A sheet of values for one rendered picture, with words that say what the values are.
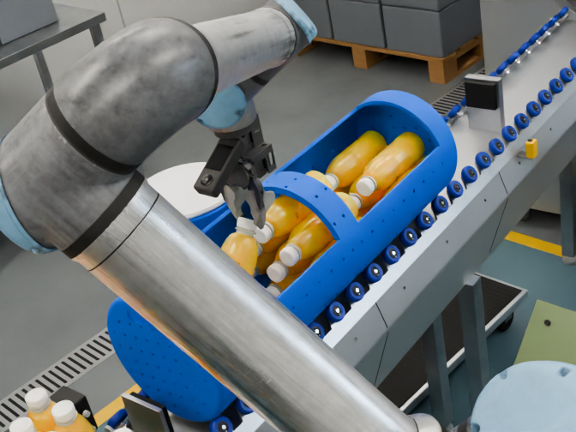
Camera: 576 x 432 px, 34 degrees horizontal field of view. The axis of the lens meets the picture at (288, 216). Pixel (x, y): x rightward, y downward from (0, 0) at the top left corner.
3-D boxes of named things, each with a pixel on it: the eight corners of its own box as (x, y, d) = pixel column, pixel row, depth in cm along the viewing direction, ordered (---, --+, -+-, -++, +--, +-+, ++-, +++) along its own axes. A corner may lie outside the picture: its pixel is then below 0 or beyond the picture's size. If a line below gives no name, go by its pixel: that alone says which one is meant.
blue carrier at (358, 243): (469, 198, 223) (445, 88, 211) (241, 439, 168) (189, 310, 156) (371, 190, 242) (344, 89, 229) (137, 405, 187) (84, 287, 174)
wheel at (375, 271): (375, 257, 206) (369, 261, 208) (363, 268, 203) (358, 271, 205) (387, 273, 206) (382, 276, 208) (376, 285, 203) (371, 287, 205)
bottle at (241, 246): (201, 320, 178) (227, 225, 179) (237, 329, 178) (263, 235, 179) (199, 322, 171) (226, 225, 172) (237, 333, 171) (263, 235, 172)
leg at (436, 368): (457, 427, 294) (438, 264, 261) (447, 439, 290) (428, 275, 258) (441, 421, 297) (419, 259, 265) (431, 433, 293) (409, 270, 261)
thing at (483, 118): (505, 129, 258) (501, 77, 250) (499, 135, 255) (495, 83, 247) (472, 123, 264) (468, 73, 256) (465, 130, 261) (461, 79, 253)
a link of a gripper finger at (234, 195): (258, 211, 181) (255, 172, 175) (239, 227, 177) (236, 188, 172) (245, 206, 183) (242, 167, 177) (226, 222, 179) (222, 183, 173)
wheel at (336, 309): (337, 296, 197) (332, 298, 198) (325, 308, 194) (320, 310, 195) (350, 312, 197) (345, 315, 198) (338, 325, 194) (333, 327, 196)
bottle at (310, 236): (326, 192, 202) (273, 237, 190) (351, 192, 197) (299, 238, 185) (336, 220, 204) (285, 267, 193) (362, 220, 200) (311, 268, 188)
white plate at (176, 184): (159, 161, 254) (160, 165, 255) (111, 216, 233) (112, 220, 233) (252, 162, 244) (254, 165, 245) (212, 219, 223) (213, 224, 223)
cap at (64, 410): (81, 410, 165) (77, 402, 164) (71, 426, 161) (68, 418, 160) (61, 409, 166) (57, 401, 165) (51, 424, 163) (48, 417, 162)
